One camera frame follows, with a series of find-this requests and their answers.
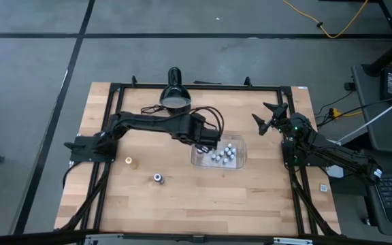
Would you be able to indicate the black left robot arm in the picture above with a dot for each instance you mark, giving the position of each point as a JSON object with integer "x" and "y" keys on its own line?
{"x": 148, "y": 120}

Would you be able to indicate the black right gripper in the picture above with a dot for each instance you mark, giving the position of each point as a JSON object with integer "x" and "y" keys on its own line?
{"x": 291, "y": 124}

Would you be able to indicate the clear plastic bin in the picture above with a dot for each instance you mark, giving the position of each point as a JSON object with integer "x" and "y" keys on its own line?
{"x": 240, "y": 165}

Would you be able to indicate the black stand leg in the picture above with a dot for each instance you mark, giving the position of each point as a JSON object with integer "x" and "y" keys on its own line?
{"x": 386, "y": 58}

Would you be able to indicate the large purple food coloring bottle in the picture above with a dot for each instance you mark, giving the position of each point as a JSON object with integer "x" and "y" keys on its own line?
{"x": 158, "y": 177}

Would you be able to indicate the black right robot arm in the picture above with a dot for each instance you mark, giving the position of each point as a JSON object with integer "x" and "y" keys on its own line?
{"x": 335, "y": 154}

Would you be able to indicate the black desk lamp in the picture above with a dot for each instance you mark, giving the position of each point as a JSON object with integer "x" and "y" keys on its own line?
{"x": 175, "y": 92}

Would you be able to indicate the small white code tag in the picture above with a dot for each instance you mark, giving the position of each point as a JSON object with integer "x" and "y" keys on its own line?
{"x": 323, "y": 188}

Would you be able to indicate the large yellow food coloring bottle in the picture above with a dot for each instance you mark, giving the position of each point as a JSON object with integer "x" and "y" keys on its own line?
{"x": 129, "y": 160}

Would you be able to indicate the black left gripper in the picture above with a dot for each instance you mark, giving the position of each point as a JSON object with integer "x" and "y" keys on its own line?
{"x": 197, "y": 131}

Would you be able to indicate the black aluminium rig frame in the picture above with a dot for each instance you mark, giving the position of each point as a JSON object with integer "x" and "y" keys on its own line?
{"x": 216, "y": 87}

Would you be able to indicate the white rod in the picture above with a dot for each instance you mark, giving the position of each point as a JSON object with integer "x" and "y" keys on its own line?
{"x": 369, "y": 122}

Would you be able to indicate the dark grey side desk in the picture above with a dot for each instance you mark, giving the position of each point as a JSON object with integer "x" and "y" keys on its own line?
{"x": 369, "y": 217}
{"x": 366, "y": 88}

